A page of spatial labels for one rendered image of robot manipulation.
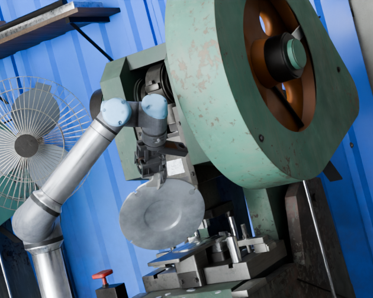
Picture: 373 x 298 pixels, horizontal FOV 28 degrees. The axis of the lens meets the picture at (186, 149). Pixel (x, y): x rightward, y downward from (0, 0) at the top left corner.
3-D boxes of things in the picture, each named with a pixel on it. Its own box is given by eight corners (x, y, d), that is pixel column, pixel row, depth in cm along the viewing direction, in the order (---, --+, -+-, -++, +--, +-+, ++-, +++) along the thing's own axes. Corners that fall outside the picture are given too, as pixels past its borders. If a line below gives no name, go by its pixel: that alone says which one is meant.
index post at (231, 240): (239, 262, 250) (231, 235, 249) (231, 263, 251) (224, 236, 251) (243, 260, 252) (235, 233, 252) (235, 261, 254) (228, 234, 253)
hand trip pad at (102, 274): (107, 294, 266) (102, 274, 266) (95, 295, 269) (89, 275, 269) (119, 288, 272) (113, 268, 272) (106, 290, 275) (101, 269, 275)
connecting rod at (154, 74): (183, 155, 259) (158, 60, 258) (156, 161, 266) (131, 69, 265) (212, 146, 276) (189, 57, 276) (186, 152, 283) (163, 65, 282)
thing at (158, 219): (100, 219, 239) (100, 217, 240) (157, 264, 255) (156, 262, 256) (169, 162, 234) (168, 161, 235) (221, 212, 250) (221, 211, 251)
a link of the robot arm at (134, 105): (99, 97, 210) (138, 99, 210) (103, 100, 221) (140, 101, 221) (98, 125, 210) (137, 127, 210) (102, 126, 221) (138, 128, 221)
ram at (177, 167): (198, 213, 257) (176, 131, 256) (164, 220, 265) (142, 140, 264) (222, 203, 271) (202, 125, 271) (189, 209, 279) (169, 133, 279)
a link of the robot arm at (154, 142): (161, 118, 225) (171, 135, 219) (160, 129, 228) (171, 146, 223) (138, 124, 222) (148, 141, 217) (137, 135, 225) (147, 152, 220)
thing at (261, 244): (269, 250, 256) (261, 222, 255) (228, 257, 265) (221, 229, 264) (276, 246, 261) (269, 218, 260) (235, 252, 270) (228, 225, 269)
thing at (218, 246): (221, 250, 263) (217, 238, 263) (186, 256, 272) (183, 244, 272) (232, 244, 271) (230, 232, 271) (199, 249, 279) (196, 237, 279)
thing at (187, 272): (189, 297, 243) (179, 256, 243) (155, 300, 251) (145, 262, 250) (225, 274, 264) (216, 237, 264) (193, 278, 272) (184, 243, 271)
